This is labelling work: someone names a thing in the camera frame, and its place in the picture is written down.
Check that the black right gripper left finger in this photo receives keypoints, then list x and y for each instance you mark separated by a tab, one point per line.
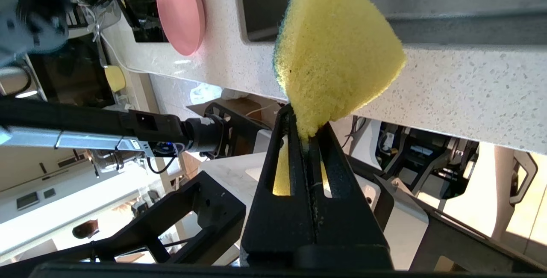
277	226

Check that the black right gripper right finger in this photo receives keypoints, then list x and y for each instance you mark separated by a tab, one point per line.
346	222

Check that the yellow sponge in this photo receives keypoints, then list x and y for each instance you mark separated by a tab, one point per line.
337	55

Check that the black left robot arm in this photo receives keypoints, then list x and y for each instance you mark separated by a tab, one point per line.
85	122

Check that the stainless steel sink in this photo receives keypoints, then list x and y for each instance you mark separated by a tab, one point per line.
265	4

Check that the black induction cooktop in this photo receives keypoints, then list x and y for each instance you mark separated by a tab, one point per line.
147	17

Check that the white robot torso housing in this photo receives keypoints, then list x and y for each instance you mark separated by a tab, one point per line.
230	175

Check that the large salmon pink plate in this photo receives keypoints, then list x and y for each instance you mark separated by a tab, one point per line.
179	8

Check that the black device with white label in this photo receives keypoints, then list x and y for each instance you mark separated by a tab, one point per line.
386	141

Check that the yellow hanging tag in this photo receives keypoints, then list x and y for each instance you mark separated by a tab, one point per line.
115	78

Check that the clear plastic bag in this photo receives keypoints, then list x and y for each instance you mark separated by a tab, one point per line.
205	93

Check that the black robot torso frame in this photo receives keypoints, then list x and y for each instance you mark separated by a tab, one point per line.
205	209

